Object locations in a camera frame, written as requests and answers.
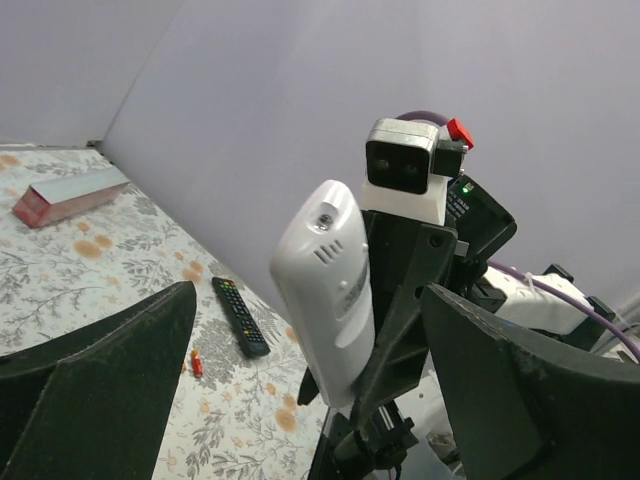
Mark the white remote control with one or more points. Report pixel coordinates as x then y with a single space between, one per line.
321 270

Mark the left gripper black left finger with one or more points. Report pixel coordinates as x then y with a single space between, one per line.
94 403

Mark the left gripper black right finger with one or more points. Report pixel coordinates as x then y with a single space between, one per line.
524 406

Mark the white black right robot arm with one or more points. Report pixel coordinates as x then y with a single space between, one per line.
549 303

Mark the red gold AAA battery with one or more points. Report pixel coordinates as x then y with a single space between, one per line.
196 363

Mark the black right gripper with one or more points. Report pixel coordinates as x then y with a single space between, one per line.
397 397

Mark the black TV remote control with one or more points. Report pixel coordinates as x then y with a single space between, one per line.
250 339

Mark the red silver long box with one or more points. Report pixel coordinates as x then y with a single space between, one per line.
51 201

